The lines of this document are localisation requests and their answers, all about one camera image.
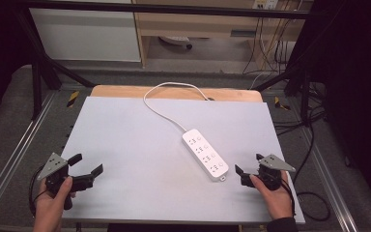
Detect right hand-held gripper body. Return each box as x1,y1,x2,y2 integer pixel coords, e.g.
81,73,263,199
256,154,297,191

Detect dark curtain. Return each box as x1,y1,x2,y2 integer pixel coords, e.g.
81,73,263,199
0,0,35,130
294,0,371,218

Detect bundle of hanging cables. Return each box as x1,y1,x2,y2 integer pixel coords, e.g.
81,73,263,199
242,9,303,75

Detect white power strip cable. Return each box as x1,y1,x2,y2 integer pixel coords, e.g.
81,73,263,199
142,81,211,133

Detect white chair base with caster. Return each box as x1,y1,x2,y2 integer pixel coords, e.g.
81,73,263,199
158,35,194,50

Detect white power strip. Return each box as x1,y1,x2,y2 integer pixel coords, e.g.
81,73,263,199
182,128,230,183

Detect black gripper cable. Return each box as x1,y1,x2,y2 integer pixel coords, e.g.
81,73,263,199
281,124,331,222
28,164,51,218

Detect wooden desk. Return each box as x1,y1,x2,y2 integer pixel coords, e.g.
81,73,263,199
130,0,314,69

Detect aluminium floor rail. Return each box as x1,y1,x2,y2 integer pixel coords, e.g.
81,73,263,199
298,127,359,232
0,92,58,220

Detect wooden table board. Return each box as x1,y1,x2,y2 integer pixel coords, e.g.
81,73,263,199
90,84,264,103

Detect person's left hand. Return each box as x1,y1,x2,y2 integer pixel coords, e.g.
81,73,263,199
33,176,77,232

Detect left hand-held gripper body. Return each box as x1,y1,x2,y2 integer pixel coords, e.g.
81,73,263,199
37,152,75,211

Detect person's right hand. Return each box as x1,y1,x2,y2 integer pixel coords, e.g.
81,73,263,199
249,171,295,221

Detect black metal frame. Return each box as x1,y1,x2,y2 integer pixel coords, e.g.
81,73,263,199
12,0,339,121

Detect white wall socket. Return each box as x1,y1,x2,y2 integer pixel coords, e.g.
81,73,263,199
252,0,280,11

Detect white cabinet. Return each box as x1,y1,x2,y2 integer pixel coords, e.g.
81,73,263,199
28,0,142,63

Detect black floor cables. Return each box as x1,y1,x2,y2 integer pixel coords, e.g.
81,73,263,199
271,80,328,137

